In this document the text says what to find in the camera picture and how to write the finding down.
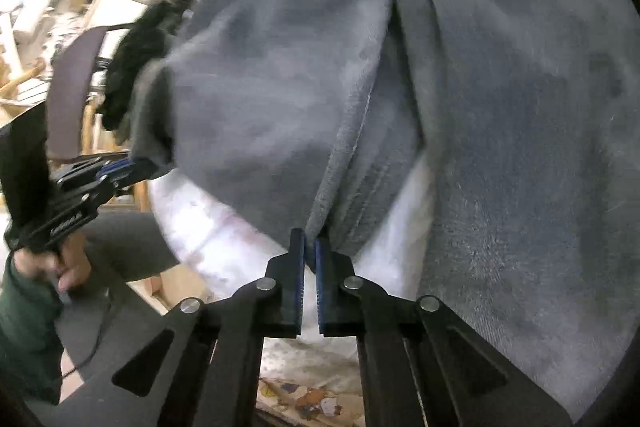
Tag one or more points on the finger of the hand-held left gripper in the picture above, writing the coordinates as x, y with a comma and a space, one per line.
142, 171

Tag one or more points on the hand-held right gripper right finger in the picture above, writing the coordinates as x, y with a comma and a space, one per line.
321, 287

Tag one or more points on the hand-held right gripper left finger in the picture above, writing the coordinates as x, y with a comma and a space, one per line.
298, 277

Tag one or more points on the grey pants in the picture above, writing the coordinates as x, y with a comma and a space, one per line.
300, 82

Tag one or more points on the person's left forearm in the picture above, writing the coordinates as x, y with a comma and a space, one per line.
25, 337

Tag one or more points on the person's left hand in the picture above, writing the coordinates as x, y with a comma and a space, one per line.
75, 267

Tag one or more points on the brown chair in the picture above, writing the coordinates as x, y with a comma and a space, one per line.
75, 92

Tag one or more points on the cartoon print mat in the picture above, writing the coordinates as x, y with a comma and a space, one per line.
310, 402

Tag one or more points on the black fuzzy garment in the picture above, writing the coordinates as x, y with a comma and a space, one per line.
140, 52

